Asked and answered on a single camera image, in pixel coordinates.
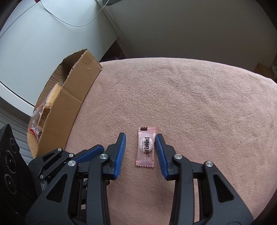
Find green white tissue box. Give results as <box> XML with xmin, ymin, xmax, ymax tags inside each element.
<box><xmin>270</xmin><ymin>62</ymin><xmax>277</xmax><ymax>80</ymax></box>

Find pink white candy packet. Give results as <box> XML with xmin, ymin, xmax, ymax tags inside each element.
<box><xmin>136</xmin><ymin>127</ymin><xmax>156</xmax><ymax>168</ymax></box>

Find open cardboard box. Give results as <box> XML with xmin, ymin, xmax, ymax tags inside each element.
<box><xmin>27</xmin><ymin>49</ymin><xmax>102</xmax><ymax>158</ymax></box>

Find white hanging cable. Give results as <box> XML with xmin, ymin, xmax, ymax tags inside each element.
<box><xmin>34</xmin><ymin>0</ymin><xmax>111</xmax><ymax>28</ymax></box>

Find packaged sliced bread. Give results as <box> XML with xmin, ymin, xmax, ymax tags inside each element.
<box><xmin>37</xmin><ymin>82</ymin><xmax>64</xmax><ymax>128</ymax></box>

